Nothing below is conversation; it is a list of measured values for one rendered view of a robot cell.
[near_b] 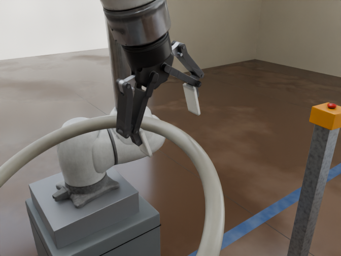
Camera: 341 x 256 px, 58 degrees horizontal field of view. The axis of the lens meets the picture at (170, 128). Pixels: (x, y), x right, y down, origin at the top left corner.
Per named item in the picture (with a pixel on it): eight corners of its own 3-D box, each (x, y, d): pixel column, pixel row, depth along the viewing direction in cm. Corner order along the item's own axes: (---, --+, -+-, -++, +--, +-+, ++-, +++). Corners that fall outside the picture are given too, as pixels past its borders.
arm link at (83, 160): (60, 169, 119) (47, 118, 109) (106, 157, 126) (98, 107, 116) (66, 193, 106) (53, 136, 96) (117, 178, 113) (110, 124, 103)
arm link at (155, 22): (89, 5, 44) (104, 42, 48) (128, 17, 38) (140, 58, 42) (137, -20, 47) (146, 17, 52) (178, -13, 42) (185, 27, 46)
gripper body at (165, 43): (147, 17, 51) (160, 64, 57) (107, 41, 47) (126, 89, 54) (180, 26, 46) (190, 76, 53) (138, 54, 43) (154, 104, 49)
